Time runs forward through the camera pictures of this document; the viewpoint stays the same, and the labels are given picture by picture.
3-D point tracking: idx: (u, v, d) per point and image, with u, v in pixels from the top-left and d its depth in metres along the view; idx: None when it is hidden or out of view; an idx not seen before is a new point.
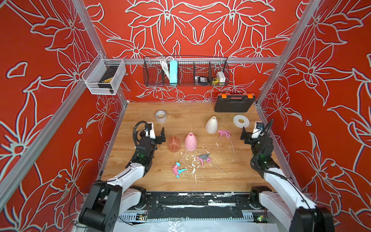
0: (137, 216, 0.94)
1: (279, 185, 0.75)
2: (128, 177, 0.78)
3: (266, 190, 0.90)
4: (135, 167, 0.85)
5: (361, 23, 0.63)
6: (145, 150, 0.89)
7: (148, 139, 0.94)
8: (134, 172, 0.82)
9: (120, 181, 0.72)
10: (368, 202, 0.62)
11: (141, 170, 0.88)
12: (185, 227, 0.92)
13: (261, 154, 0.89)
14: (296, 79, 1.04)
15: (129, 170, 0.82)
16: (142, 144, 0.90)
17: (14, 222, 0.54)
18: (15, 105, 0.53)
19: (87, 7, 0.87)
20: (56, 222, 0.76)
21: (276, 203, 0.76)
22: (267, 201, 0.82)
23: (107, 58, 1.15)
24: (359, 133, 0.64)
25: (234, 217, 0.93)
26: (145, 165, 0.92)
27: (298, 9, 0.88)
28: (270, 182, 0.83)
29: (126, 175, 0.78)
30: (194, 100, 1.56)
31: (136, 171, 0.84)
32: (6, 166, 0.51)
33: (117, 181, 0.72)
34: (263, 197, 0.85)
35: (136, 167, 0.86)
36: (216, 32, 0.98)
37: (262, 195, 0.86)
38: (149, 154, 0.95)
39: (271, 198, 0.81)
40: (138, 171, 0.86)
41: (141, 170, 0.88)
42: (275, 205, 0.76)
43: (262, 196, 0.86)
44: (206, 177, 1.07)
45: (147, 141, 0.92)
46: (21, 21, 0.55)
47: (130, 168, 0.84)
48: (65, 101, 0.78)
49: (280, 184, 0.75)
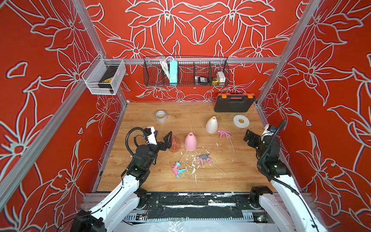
0: (137, 216, 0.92)
1: (289, 199, 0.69)
2: (117, 201, 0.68)
3: (268, 193, 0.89)
4: (127, 186, 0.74)
5: (361, 23, 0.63)
6: (142, 160, 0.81)
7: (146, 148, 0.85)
8: (123, 195, 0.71)
9: (104, 212, 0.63)
10: (368, 202, 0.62)
11: (135, 185, 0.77)
12: (185, 226, 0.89)
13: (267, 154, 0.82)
14: (296, 79, 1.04)
15: (119, 191, 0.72)
16: (138, 154, 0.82)
17: (14, 222, 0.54)
18: (15, 105, 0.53)
19: (87, 7, 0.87)
20: (56, 222, 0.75)
21: (277, 211, 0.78)
22: (267, 206, 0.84)
23: (107, 58, 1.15)
24: (359, 133, 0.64)
25: (234, 217, 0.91)
26: (140, 176, 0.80)
27: (298, 9, 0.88)
28: (277, 190, 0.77)
29: (113, 200, 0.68)
30: (194, 100, 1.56)
31: (128, 190, 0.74)
32: (6, 166, 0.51)
33: (101, 211, 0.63)
34: (263, 201, 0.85)
35: (129, 184, 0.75)
36: (216, 32, 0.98)
37: (262, 197, 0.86)
38: (147, 165, 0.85)
39: (271, 204, 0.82)
40: (131, 189, 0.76)
41: (135, 185, 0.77)
42: (276, 212, 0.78)
43: (263, 200, 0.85)
44: (206, 177, 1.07)
45: (144, 149, 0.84)
46: (21, 21, 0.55)
47: (121, 187, 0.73)
48: (65, 101, 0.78)
49: (289, 198, 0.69)
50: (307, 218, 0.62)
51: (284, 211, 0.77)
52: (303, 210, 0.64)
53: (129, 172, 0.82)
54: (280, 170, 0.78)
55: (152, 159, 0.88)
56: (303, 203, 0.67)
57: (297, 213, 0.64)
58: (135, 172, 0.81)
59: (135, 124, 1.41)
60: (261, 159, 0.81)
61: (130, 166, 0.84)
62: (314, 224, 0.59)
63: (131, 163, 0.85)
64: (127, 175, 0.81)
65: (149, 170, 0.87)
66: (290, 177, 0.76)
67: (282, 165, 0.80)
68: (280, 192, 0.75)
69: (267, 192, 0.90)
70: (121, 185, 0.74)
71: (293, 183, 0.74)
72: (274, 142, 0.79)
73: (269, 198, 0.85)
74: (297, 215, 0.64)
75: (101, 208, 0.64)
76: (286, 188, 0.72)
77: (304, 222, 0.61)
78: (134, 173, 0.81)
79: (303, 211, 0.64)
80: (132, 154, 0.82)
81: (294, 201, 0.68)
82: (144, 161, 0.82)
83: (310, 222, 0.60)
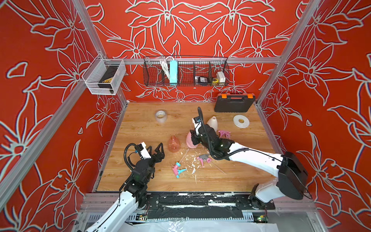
0: (137, 216, 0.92)
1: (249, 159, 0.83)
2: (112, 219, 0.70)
3: (256, 187, 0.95)
4: (123, 204, 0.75)
5: (360, 23, 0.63)
6: (139, 176, 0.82)
7: (145, 164, 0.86)
8: (119, 213, 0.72)
9: None
10: (368, 202, 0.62)
11: (131, 201, 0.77)
12: (185, 227, 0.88)
13: (212, 143, 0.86)
14: (296, 79, 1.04)
15: (115, 210, 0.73)
16: (137, 169, 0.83)
17: (14, 222, 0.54)
18: (16, 105, 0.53)
19: (87, 7, 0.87)
20: (56, 222, 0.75)
21: (265, 187, 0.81)
22: (264, 195, 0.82)
23: (107, 58, 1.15)
24: (359, 133, 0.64)
25: (234, 217, 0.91)
26: (137, 192, 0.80)
27: (298, 9, 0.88)
28: (235, 159, 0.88)
29: (108, 220, 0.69)
30: (194, 100, 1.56)
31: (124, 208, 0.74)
32: (6, 166, 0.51)
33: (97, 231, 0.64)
34: (261, 195, 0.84)
35: (125, 202, 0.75)
36: (216, 32, 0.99)
37: (258, 193, 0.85)
38: (144, 180, 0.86)
39: (262, 188, 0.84)
40: (129, 205, 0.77)
41: (131, 201, 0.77)
42: (265, 188, 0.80)
43: (260, 195, 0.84)
44: (206, 177, 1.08)
45: (144, 165, 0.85)
46: (21, 22, 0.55)
47: (118, 205, 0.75)
48: (65, 101, 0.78)
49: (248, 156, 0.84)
50: (267, 159, 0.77)
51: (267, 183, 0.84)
52: (260, 156, 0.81)
53: (127, 187, 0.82)
54: (226, 144, 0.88)
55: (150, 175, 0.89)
56: (256, 151, 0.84)
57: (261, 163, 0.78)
58: (133, 188, 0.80)
59: (135, 124, 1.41)
60: (210, 150, 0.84)
61: (128, 180, 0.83)
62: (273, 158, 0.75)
63: (130, 177, 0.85)
64: (124, 191, 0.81)
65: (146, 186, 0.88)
66: (235, 143, 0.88)
67: (225, 140, 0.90)
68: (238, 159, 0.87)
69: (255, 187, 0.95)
70: (118, 202, 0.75)
71: (239, 145, 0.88)
72: (207, 131, 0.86)
73: (259, 188, 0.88)
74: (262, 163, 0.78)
75: (96, 228, 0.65)
76: (240, 152, 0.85)
77: (268, 163, 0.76)
78: (131, 188, 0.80)
79: (261, 156, 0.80)
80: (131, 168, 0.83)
81: (251, 155, 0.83)
82: (142, 176, 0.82)
83: (269, 159, 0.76)
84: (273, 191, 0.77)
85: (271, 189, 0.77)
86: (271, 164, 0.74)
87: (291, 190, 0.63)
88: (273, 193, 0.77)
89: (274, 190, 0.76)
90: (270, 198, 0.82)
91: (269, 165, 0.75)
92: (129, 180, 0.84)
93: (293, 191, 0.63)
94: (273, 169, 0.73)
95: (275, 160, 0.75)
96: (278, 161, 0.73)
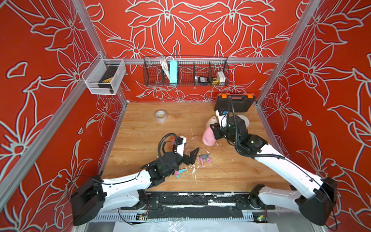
0: (137, 215, 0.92)
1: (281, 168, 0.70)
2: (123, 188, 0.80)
3: (260, 187, 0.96)
4: (139, 180, 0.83)
5: (361, 23, 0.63)
6: (163, 166, 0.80)
7: (173, 157, 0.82)
8: (133, 184, 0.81)
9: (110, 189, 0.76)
10: (368, 202, 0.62)
11: (145, 184, 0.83)
12: (185, 227, 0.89)
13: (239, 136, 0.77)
14: (296, 79, 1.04)
15: (132, 181, 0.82)
16: (164, 159, 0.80)
17: (14, 222, 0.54)
18: (15, 105, 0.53)
19: (87, 7, 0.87)
20: (56, 222, 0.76)
21: (277, 195, 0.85)
22: (268, 198, 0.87)
23: (107, 58, 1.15)
24: (359, 133, 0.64)
25: (234, 217, 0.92)
26: (154, 179, 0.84)
27: (298, 9, 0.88)
28: (263, 163, 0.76)
29: (122, 185, 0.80)
30: (194, 100, 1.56)
31: (138, 184, 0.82)
32: (6, 166, 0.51)
33: (109, 187, 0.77)
34: (264, 197, 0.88)
35: (142, 180, 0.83)
36: (216, 32, 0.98)
37: (261, 194, 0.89)
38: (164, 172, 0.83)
39: (269, 192, 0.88)
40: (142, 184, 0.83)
41: (146, 184, 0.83)
42: (276, 195, 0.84)
43: (263, 197, 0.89)
44: (206, 177, 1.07)
45: (171, 158, 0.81)
46: (21, 22, 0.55)
47: (135, 178, 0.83)
48: (65, 101, 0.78)
49: (280, 166, 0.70)
50: (303, 176, 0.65)
51: (278, 191, 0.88)
52: (296, 170, 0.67)
53: (149, 168, 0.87)
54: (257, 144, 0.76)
55: (174, 170, 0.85)
56: (292, 163, 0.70)
57: (294, 177, 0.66)
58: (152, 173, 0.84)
59: (135, 124, 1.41)
60: (235, 143, 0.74)
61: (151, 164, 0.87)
62: (311, 179, 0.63)
63: (154, 162, 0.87)
64: (145, 170, 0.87)
65: (165, 178, 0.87)
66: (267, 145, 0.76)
67: (256, 137, 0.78)
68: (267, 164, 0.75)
69: (260, 187, 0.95)
70: (136, 176, 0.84)
71: (273, 149, 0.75)
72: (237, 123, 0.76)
73: (263, 190, 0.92)
74: (294, 178, 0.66)
75: (110, 184, 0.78)
76: (272, 157, 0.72)
77: (304, 181, 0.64)
78: (151, 172, 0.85)
79: (296, 170, 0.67)
80: (159, 156, 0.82)
81: (285, 166, 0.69)
82: (165, 167, 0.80)
83: (307, 178, 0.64)
84: (283, 200, 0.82)
85: (283, 198, 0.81)
86: (307, 184, 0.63)
87: (313, 214, 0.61)
88: (282, 201, 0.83)
89: (285, 199, 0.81)
90: (272, 202, 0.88)
91: (305, 185, 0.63)
92: (152, 164, 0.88)
93: (315, 217, 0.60)
94: (306, 190, 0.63)
95: (313, 182, 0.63)
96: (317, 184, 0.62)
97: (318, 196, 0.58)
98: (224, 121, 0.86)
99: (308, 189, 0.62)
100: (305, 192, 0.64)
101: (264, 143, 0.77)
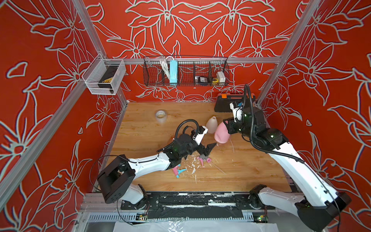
0: (137, 215, 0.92)
1: (294, 171, 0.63)
2: (147, 167, 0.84)
3: (262, 187, 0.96)
4: (160, 161, 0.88)
5: (361, 23, 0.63)
6: (179, 147, 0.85)
7: (187, 138, 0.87)
8: (154, 165, 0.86)
9: (137, 167, 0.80)
10: (368, 202, 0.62)
11: (165, 164, 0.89)
12: (185, 227, 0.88)
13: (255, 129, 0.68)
14: (296, 79, 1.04)
15: (153, 160, 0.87)
16: (180, 140, 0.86)
17: (15, 222, 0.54)
18: (15, 105, 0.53)
19: (87, 7, 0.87)
20: (56, 222, 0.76)
21: (277, 196, 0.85)
22: (268, 198, 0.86)
23: (107, 58, 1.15)
24: (359, 133, 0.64)
25: (234, 217, 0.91)
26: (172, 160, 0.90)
27: (298, 9, 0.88)
28: (277, 159, 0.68)
29: (147, 164, 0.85)
30: (194, 100, 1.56)
31: (159, 164, 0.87)
32: (6, 166, 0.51)
33: (136, 165, 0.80)
34: (264, 197, 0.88)
35: (163, 161, 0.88)
36: (216, 32, 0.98)
37: (261, 193, 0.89)
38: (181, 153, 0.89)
39: (270, 193, 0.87)
40: (162, 165, 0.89)
41: (165, 164, 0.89)
42: (276, 197, 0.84)
43: (263, 197, 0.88)
44: (206, 177, 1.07)
45: (187, 138, 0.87)
46: (21, 21, 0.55)
47: (155, 158, 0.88)
48: (65, 101, 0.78)
49: (295, 169, 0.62)
50: (318, 185, 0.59)
51: (279, 193, 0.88)
52: (311, 178, 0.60)
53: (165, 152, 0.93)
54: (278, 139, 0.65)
55: (188, 153, 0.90)
56: (308, 168, 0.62)
57: (307, 183, 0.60)
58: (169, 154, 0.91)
59: (135, 124, 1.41)
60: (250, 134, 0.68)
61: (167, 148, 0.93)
62: (326, 190, 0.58)
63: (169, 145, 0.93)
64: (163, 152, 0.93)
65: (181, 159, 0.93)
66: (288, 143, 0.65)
67: (276, 131, 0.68)
68: (281, 163, 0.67)
69: (261, 187, 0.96)
70: (156, 156, 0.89)
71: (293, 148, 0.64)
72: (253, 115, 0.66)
73: (264, 190, 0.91)
74: (307, 184, 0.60)
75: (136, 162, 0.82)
76: (289, 159, 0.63)
77: (318, 191, 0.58)
78: (168, 154, 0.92)
79: (312, 178, 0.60)
80: (175, 138, 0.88)
81: (302, 170, 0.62)
82: (181, 148, 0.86)
83: (322, 188, 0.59)
84: (282, 202, 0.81)
85: (283, 200, 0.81)
86: (320, 194, 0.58)
87: (312, 219, 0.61)
88: (281, 203, 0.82)
89: (285, 201, 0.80)
90: (271, 203, 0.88)
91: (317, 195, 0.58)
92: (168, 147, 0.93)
93: (313, 224, 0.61)
94: (317, 200, 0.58)
95: (327, 194, 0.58)
96: (330, 197, 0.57)
97: (327, 209, 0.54)
98: (239, 113, 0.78)
99: (320, 198, 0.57)
100: (313, 200, 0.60)
101: (284, 141, 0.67)
